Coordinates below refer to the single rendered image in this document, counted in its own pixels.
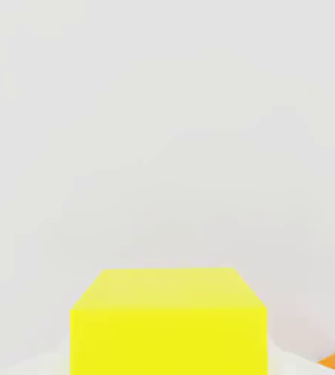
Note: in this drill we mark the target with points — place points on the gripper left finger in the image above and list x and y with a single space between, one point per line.
52 366

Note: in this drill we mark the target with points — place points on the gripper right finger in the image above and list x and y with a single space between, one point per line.
284 366

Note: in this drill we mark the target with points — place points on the small yellow cube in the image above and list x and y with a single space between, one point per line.
168 337

